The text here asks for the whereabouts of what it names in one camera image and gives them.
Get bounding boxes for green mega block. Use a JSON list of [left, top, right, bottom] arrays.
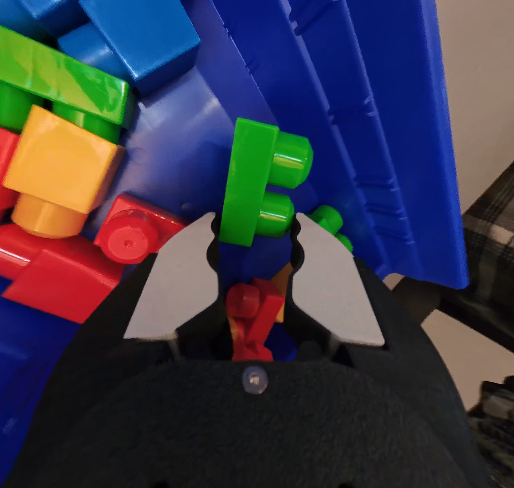
[[219, 118, 315, 248]]

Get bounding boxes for blue plastic bin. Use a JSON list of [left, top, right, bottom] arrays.
[[0, 0, 470, 364]]

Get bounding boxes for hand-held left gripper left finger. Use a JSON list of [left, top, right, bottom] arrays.
[[124, 212, 223, 354]]

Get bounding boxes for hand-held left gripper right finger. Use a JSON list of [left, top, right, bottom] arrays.
[[287, 213, 386, 354]]

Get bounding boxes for pile of colourful toy blocks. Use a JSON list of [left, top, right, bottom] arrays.
[[0, 0, 355, 362]]

